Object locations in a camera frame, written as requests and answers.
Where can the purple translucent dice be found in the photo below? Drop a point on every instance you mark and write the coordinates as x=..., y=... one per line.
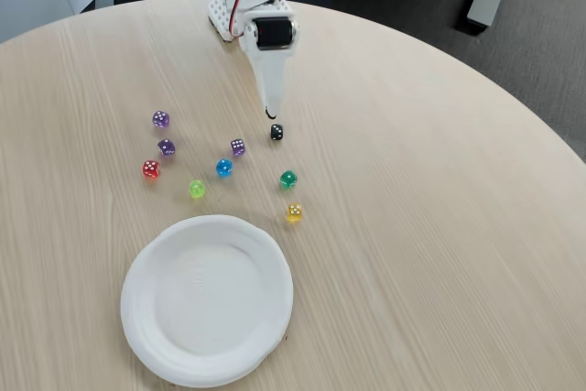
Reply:
x=161, y=119
x=166, y=147
x=237, y=147

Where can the white paper plate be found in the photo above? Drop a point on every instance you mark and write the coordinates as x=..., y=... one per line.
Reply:
x=206, y=304

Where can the black dice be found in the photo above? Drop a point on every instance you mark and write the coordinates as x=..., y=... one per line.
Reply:
x=276, y=132

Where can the dark green translucent dice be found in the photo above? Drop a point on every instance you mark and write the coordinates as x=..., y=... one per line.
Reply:
x=288, y=180

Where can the blue translucent dice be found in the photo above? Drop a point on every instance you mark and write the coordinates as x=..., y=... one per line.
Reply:
x=224, y=168

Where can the light green translucent dice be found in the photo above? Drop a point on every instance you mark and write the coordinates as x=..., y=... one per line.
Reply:
x=196, y=189

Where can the yellow translucent dice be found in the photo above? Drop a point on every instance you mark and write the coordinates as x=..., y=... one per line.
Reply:
x=294, y=213

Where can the red translucent dice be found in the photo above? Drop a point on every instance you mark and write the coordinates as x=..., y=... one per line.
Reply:
x=151, y=169

